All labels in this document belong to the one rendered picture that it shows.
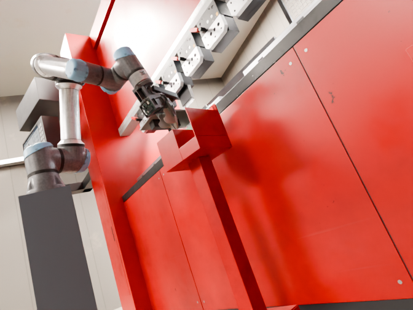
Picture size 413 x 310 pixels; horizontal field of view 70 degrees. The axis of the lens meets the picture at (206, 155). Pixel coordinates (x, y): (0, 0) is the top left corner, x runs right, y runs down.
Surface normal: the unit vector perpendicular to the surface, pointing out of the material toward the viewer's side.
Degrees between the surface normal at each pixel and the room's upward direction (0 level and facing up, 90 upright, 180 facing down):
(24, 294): 90
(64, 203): 90
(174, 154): 90
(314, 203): 90
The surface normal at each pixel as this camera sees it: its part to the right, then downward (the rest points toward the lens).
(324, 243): -0.78, 0.10
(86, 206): 0.34, -0.39
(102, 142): 0.53, -0.42
